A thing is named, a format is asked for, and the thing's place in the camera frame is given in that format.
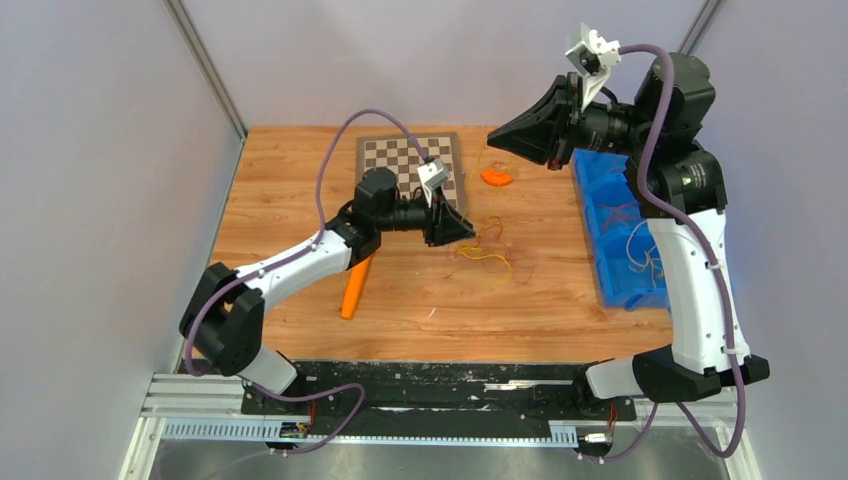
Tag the wooden chessboard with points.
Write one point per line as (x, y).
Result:
(398, 154)

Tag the orange curved plastic piece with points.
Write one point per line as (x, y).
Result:
(496, 178)

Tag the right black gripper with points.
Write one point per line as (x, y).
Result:
(531, 133)

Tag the right corner aluminium post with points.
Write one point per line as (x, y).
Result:
(699, 26)

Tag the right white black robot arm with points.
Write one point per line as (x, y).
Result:
(680, 190)

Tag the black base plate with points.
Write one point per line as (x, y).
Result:
(417, 400)

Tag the aluminium frame rail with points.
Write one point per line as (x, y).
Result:
(211, 408)

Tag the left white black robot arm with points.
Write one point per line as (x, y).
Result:
(225, 315)

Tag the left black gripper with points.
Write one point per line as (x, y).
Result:
(443, 225)

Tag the blue three-compartment bin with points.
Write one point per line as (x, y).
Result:
(627, 266)

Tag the left corner aluminium post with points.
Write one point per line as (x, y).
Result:
(191, 35)

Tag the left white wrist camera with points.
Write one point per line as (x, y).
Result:
(432, 174)

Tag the orange carrot toy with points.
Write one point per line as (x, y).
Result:
(354, 288)

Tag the corner aluminium post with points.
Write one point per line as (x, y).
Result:
(699, 26)
(191, 35)

